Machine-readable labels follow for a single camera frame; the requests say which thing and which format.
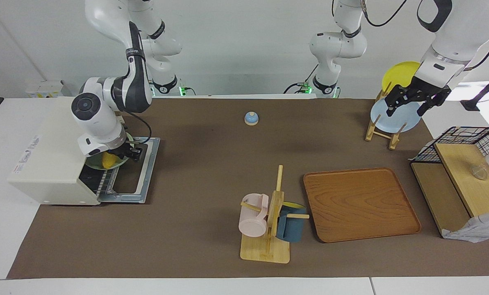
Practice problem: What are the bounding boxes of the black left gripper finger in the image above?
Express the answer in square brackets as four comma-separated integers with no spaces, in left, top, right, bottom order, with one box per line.
[416,88,452,118]
[384,85,415,118]

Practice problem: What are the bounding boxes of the yellow corn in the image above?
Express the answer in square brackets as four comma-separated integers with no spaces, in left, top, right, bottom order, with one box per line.
[102,152,121,169]

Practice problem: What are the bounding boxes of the oven door with handle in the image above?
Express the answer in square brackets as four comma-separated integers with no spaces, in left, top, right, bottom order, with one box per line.
[98,137,161,204]

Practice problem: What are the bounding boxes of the metal oven rack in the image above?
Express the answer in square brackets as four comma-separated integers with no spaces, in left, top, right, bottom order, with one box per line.
[80,165,121,196]

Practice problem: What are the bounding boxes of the white toaster oven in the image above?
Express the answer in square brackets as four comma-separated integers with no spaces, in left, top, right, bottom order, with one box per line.
[7,97,124,206]

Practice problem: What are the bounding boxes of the light blue plate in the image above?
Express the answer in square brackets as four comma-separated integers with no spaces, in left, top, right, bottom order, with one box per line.
[370,98,423,134]

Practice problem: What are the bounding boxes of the yellow plate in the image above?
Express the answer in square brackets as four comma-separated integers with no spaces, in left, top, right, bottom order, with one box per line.
[382,61,422,95]

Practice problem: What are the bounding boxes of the green plate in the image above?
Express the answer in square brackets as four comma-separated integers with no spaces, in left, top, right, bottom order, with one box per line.
[84,139,135,170]

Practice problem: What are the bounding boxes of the wooden plate rack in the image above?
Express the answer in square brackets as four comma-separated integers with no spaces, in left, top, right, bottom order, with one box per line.
[365,82,409,150]

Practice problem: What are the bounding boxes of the brown table mat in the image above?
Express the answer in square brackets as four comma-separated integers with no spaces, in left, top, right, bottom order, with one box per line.
[7,97,489,280]

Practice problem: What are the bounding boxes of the clear glass bowl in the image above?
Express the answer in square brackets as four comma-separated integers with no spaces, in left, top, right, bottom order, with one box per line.
[470,164,489,181]

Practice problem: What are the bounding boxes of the dark wooden panel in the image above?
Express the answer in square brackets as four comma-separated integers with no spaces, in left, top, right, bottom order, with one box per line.
[410,161,472,237]

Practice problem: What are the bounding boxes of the white box yellow label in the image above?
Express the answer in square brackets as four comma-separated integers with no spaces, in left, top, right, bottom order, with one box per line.
[25,79,65,98]

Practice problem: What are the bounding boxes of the light wooden board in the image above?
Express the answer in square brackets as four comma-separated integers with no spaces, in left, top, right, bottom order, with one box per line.
[434,143,489,218]

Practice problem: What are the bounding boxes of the brown wooden tray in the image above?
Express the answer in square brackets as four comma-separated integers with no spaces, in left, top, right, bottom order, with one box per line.
[303,167,422,243]

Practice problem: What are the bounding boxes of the pink mug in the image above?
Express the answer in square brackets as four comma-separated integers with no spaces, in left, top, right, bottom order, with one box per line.
[239,194,269,238]

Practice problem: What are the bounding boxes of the white checked cloth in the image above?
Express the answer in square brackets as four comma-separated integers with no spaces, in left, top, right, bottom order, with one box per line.
[441,210,489,243]

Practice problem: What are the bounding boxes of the wooden mug stand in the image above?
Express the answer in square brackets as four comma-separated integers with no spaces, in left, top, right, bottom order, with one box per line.
[240,165,310,264]

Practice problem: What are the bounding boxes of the blue mug yellow inside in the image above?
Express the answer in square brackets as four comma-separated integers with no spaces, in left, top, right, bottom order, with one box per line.
[276,202,307,243]

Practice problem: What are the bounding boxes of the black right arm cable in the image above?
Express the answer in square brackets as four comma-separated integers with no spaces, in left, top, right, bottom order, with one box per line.
[123,110,153,145]

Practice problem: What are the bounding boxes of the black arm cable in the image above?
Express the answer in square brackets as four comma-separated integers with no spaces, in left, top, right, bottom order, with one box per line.
[123,110,153,145]
[361,0,415,27]

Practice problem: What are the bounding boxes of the black camera stand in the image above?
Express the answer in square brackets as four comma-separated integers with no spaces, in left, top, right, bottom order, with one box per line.
[461,68,489,112]

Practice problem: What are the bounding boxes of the black wire basket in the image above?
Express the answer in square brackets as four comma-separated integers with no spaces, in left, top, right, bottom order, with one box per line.
[414,126,489,189]

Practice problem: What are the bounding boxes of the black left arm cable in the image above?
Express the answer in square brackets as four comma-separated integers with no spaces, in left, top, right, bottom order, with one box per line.
[361,0,415,27]

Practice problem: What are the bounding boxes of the black left base cable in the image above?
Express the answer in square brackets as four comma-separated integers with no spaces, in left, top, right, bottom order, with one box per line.
[283,64,319,94]

